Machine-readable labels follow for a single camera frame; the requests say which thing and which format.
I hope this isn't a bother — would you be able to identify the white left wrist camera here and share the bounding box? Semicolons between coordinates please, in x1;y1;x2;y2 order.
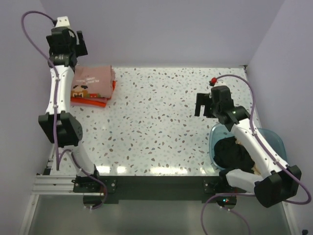
54;16;71;29

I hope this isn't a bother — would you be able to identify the black t-shirt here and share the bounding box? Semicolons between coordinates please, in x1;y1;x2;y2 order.
214;137;255;173

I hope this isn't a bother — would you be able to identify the beige t-shirt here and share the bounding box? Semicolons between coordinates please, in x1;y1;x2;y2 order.
235;139;261;175

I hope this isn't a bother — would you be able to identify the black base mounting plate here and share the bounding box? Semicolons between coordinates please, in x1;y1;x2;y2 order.
72;176;244;205

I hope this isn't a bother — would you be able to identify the aluminium front rail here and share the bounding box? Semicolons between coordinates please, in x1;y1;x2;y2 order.
31;171;289;196

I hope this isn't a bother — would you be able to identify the dusty pink printed t-shirt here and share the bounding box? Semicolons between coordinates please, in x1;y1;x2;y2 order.
71;66;115;98

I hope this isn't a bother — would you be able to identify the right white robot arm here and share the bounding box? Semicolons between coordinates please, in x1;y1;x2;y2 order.
195;86;302;208

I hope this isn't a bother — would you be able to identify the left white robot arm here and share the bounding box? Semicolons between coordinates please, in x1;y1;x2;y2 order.
38;26;101;192

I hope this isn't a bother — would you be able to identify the translucent blue plastic bin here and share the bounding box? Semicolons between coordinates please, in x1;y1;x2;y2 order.
209;124;287;170

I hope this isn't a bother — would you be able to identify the folded salmon pink t-shirt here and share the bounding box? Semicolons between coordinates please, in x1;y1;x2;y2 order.
107;68;115;99

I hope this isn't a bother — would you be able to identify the folded orange t-shirt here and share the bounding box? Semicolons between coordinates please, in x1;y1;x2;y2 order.
70;79;110;108

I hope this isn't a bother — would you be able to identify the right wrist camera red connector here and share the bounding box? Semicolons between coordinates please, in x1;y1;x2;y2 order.
209;77;227;87

